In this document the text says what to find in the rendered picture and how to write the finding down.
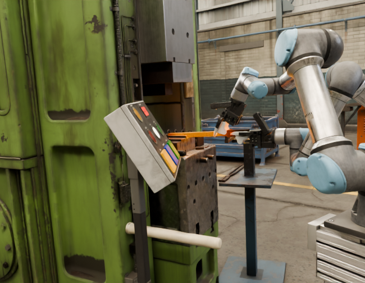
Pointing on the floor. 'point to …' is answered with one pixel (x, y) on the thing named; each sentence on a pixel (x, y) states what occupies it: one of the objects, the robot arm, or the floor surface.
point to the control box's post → (140, 229)
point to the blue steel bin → (226, 149)
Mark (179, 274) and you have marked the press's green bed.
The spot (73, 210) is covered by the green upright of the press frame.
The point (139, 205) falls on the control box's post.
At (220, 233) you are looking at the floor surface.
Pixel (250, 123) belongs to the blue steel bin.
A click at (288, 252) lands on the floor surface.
